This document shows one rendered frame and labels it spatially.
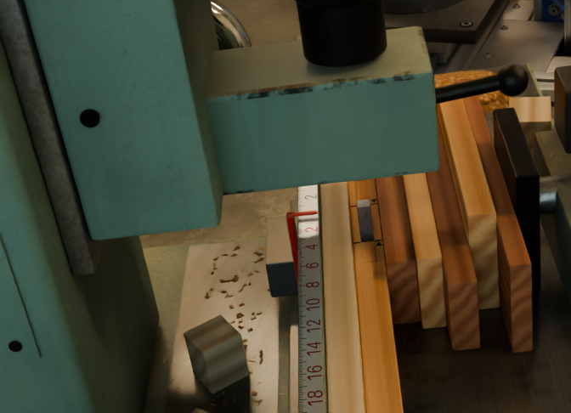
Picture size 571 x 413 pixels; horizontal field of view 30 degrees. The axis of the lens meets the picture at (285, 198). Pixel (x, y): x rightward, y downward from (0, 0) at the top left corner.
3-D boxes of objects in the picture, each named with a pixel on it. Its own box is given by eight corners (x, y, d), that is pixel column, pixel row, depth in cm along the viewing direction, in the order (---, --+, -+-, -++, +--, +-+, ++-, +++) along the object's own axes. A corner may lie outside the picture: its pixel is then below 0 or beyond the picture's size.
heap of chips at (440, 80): (517, 110, 91) (516, 90, 90) (399, 123, 92) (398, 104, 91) (503, 74, 97) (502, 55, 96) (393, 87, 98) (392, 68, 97)
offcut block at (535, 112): (551, 168, 83) (551, 121, 80) (509, 168, 83) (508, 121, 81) (551, 142, 86) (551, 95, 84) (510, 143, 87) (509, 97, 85)
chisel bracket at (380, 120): (443, 194, 66) (434, 70, 62) (220, 218, 67) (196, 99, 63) (430, 136, 72) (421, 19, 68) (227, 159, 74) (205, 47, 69)
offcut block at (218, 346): (212, 394, 81) (202, 353, 79) (192, 373, 83) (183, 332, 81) (250, 375, 82) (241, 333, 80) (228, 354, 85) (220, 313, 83)
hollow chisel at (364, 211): (377, 268, 72) (370, 206, 70) (364, 268, 73) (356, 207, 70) (376, 260, 73) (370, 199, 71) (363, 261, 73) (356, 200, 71)
